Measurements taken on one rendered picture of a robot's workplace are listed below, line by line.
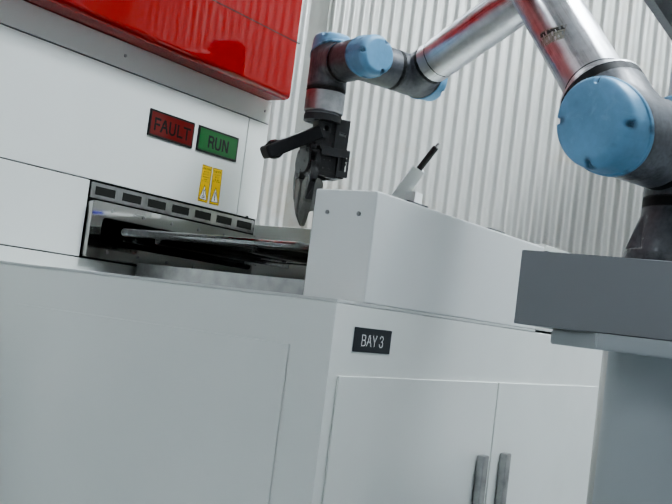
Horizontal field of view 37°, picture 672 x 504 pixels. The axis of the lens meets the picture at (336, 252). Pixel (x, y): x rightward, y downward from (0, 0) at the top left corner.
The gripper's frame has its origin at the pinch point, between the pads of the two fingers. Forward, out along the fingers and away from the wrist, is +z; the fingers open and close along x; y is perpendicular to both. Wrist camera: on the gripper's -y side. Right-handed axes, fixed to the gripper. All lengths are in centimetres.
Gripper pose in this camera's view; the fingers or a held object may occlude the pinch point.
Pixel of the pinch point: (298, 218)
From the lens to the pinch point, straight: 190.9
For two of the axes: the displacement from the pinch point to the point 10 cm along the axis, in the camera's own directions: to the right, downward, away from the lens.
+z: -1.3, 9.9, -0.6
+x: -3.8, 0.1, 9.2
